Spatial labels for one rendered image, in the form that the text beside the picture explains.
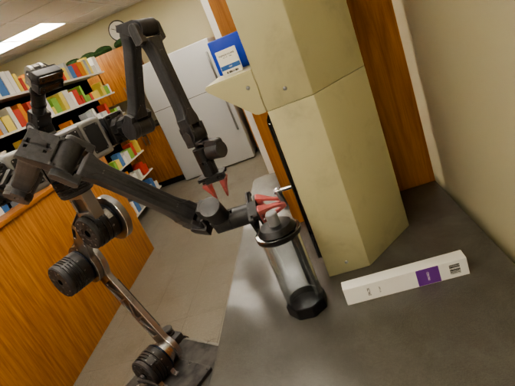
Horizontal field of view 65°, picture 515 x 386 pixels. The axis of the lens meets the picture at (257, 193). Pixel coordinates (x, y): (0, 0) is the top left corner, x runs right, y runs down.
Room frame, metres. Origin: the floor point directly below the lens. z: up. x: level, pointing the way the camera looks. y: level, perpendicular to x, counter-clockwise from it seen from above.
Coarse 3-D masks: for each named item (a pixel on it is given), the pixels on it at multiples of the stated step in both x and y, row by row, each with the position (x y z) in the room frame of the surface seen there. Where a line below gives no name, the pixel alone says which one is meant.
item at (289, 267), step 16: (256, 240) 0.84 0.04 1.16; (272, 240) 0.80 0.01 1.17; (272, 256) 0.82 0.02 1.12; (288, 256) 0.80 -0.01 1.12; (304, 256) 0.82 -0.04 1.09; (288, 272) 0.80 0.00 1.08; (304, 272) 0.81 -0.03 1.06; (288, 288) 0.81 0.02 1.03; (304, 288) 0.80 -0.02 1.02; (320, 288) 0.83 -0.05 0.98; (288, 304) 0.83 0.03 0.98; (304, 304) 0.80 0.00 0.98
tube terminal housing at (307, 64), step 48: (240, 0) 0.92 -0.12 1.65; (288, 0) 0.91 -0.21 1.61; (336, 0) 0.99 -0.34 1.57; (288, 48) 0.91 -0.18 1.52; (336, 48) 0.97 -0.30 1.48; (288, 96) 0.92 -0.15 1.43; (336, 96) 0.94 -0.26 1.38; (288, 144) 0.92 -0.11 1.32; (336, 144) 0.92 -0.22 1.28; (384, 144) 1.01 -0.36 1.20; (336, 192) 0.91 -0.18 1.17; (384, 192) 0.98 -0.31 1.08; (336, 240) 0.92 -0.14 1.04; (384, 240) 0.95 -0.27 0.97
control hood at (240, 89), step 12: (240, 72) 0.98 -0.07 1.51; (252, 72) 0.93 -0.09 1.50; (216, 84) 0.95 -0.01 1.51; (228, 84) 0.94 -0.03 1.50; (240, 84) 0.93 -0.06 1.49; (252, 84) 0.93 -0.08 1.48; (216, 96) 0.95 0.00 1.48; (228, 96) 0.94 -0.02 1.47; (240, 96) 0.94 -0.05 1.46; (252, 96) 0.93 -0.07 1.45; (252, 108) 0.93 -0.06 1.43; (264, 108) 0.93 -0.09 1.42
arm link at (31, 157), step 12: (36, 132) 0.99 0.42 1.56; (24, 144) 0.98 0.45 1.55; (36, 144) 0.98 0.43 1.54; (48, 144) 0.98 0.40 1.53; (60, 144) 0.99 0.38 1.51; (72, 144) 0.99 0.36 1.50; (24, 156) 0.95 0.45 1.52; (36, 156) 0.96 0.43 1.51; (48, 156) 0.96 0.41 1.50; (60, 156) 0.96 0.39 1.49; (72, 156) 0.97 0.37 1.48; (24, 168) 1.06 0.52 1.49; (36, 168) 1.03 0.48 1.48; (48, 168) 0.97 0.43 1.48; (60, 168) 0.95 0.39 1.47; (72, 168) 0.97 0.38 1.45; (12, 180) 1.19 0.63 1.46; (24, 180) 1.14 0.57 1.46; (36, 180) 1.21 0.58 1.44; (12, 192) 1.19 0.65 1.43; (24, 192) 1.20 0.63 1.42
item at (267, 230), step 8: (272, 216) 0.83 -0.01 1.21; (280, 216) 0.88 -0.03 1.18; (264, 224) 0.87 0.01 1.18; (272, 224) 0.84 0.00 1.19; (280, 224) 0.83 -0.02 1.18; (288, 224) 0.82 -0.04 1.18; (264, 232) 0.83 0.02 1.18; (272, 232) 0.81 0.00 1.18; (280, 232) 0.81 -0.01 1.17; (288, 232) 0.81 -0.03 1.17
